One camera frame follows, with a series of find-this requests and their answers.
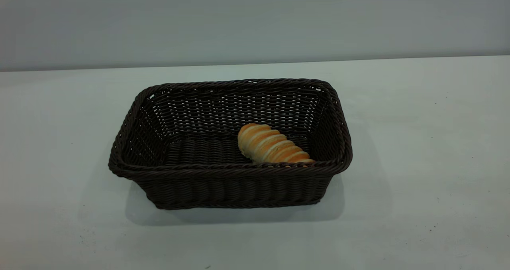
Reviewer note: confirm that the ridged golden bread roll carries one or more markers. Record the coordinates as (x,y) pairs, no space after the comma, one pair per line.
(271,144)

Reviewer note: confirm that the black woven wicker basket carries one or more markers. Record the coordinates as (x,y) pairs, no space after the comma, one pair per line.
(239,186)

